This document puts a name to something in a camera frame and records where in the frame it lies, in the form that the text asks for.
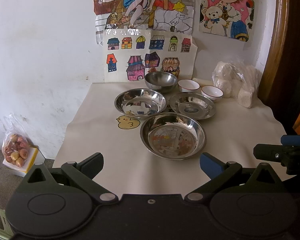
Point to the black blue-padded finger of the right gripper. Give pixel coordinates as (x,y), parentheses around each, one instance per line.
(290,140)

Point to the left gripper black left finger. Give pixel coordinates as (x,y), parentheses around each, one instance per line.
(82,175)

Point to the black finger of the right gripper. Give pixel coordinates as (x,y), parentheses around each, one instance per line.
(269,152)

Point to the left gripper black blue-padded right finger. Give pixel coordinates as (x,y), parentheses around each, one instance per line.
(222,176)

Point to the large steel plate front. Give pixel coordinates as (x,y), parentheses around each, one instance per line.
(173,136)

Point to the steel plate with sticker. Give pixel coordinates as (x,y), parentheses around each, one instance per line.
(192,105)

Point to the white red-rimmed bowl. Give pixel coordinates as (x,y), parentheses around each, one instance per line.
(212,92)
(188,86)

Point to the steel dish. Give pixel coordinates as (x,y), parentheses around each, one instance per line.
(140,103)

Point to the deep steel bowl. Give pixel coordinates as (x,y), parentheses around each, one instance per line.
(162,82)

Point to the white printed table mat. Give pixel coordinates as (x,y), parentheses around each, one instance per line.
(129,167)

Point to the white yellow box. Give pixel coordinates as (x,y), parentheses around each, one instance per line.
(35,156)

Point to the bag of red fruit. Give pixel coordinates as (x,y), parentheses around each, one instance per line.
(15,146)

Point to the plastic bag of white rolls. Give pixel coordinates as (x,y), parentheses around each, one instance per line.
(236,80)

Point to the houses drawing paper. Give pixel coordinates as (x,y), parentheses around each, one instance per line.
(130,54)

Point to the girl with teddy drawing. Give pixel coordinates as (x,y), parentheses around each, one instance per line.
(229,18)

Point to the girl with fan drawing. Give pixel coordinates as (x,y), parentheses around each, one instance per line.
(162,15)

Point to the wooden frame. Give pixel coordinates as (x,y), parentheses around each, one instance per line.
(272,75)

